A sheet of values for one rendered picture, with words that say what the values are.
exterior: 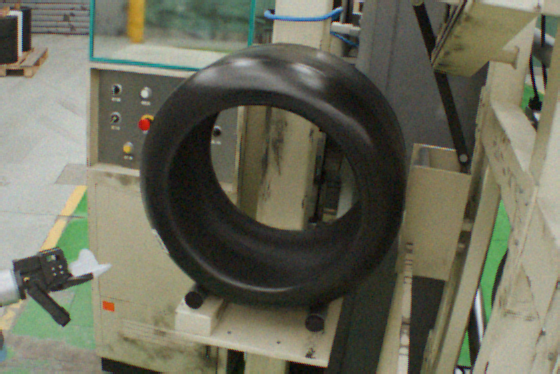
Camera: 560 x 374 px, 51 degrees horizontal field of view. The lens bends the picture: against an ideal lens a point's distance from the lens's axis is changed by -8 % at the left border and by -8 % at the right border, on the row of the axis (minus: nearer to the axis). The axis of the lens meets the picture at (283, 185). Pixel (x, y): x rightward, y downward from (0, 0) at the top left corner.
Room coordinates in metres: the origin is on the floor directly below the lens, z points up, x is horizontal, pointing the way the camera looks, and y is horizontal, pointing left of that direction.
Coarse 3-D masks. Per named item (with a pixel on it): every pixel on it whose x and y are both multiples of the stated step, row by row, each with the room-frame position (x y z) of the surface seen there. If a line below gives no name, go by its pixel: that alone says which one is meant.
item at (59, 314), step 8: (32, 288) 1.05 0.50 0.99; (40, 288) 1.07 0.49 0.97; (32, 296) 1.04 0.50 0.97; (40, 296) 1.05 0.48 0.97; (48, 296) 1.07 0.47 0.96; (40, 304) 1.04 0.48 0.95; (48, 304) 1.05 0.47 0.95; (56, 304) 1.07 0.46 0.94; (48, 312) 1.04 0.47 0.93; (56, 312) 1.05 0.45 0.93; (64, 312) 1.06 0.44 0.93; (56, 320) 1.05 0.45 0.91; (64, 320) 1.05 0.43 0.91
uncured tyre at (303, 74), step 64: (256, 64) 1.22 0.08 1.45; (320, 64) 1.24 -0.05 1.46; (192, 128) 1.21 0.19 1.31; (320, 128) 1.16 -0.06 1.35; (384, 128) 1.19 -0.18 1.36; (192, 192) 1.47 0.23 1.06; (384, 192) 1.14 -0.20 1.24; (192, 256) 1.20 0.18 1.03; (256, 256) 1.43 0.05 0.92; (320, 256) 1.41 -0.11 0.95; (384, 256) 1.18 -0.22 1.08
